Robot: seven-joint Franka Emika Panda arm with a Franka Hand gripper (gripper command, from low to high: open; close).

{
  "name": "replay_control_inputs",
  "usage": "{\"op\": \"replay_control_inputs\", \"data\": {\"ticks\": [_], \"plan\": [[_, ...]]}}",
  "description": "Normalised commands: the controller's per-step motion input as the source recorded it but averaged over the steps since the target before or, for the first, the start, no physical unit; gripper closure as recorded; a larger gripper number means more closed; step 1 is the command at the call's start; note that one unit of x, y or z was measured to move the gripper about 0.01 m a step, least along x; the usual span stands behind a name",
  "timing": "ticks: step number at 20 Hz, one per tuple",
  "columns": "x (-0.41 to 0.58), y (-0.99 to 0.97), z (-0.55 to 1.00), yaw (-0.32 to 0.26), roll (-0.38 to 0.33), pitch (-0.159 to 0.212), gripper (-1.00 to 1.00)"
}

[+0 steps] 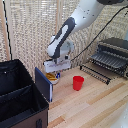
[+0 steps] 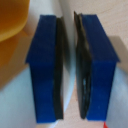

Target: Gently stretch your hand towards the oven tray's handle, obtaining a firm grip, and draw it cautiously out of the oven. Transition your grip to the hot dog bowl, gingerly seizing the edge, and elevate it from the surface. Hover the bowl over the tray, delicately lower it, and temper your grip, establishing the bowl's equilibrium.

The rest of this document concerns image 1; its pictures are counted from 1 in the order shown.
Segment thin black pole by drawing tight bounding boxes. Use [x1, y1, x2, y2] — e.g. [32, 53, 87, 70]
[1, 0, 13, 62]

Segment woven bamboo blind screen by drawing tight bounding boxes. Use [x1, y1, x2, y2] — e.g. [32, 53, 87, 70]
[0, 0, 128, 79]

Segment yellow food pieces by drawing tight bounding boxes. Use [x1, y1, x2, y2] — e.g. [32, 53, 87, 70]
[46, 73, 60, 82]

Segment wooden screen post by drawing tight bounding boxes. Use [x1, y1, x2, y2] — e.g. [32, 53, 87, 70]
[53, 0, 65, 44]

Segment black toaster oven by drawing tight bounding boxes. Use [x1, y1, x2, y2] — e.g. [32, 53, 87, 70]
[95, 37, 128, 80]

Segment black fabric storage box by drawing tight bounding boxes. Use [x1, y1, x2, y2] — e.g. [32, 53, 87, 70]
[0, 59, 50, 128]

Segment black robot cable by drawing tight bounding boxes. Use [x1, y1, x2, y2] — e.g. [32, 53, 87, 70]
[69, 5, 128, 62]

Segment black oven tray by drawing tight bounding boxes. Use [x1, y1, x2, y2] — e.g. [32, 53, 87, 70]
[88, 51, 128, 71]

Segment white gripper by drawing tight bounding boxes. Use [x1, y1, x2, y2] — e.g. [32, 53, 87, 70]
[43, 57, 72, 80]

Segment blue flat book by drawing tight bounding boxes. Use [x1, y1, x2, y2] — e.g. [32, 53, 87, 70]
[34, 66, 54, 103]

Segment black wire rack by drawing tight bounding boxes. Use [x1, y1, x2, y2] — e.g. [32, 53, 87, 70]
[79, 64, 113, 85]

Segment red plastic cup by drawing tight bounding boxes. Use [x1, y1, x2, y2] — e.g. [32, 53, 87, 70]
[72, 75, 85, 92]

